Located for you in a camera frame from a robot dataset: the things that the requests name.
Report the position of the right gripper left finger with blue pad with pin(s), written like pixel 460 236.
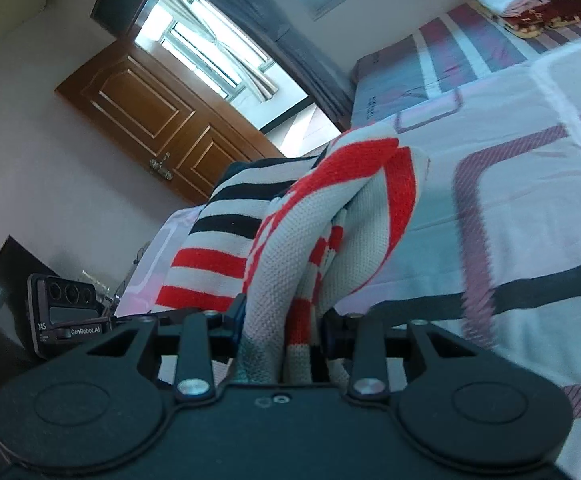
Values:
pixel 206 335

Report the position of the patterned bed sheet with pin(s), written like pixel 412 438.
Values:
pixel 492 252

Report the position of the brown wooden door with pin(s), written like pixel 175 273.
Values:
pixel 164 117

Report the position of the striped knit sweater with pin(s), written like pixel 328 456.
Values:
pixel 294 236

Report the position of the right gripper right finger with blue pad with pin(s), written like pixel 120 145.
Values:
pixel 354 347

